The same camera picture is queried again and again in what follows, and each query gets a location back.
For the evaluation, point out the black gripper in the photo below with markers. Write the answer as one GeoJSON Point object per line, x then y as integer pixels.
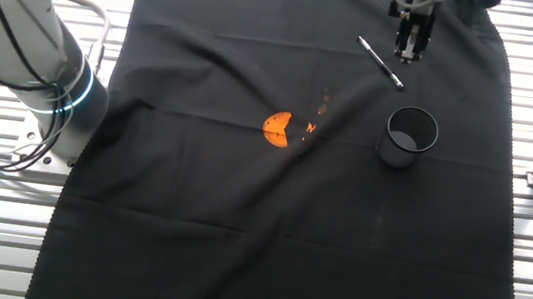
{"type": "Point", "coordinates": [415, 11]}

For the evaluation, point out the black and clear pen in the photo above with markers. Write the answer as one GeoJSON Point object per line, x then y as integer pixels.
{"type": "Point", "coordinates": [381, 62]}

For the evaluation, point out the black mesh pen holder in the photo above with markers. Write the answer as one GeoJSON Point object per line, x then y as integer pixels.
{"type": "Point", "coordinates": [396, 156]}

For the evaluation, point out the black table cloth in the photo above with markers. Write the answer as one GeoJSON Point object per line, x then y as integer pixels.
{"type": "Point", "coordinates": [236, 241]}

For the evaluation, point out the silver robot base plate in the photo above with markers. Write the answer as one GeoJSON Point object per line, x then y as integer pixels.
{"type": "Point", "coordinates": [56, 162]}

